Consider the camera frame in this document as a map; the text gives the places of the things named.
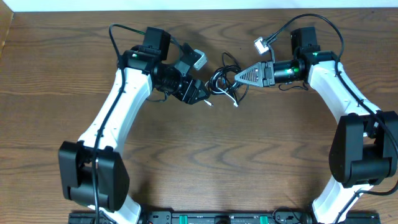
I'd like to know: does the white usb cable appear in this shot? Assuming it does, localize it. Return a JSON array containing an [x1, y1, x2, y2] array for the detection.
[[203, 81, 239, 108]]

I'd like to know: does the black usb cable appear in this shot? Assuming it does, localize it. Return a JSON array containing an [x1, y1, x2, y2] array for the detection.
[[207, 51, 249, 103]]

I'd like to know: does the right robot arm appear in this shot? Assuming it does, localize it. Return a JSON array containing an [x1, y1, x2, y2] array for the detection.
[[234, 27, 397, 223]]

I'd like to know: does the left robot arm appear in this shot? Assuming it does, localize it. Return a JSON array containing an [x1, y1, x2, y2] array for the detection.
[[58, 27, 210, 223]]

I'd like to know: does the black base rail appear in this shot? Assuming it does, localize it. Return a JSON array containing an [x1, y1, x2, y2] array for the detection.
[[67, 210, 381, 224]]

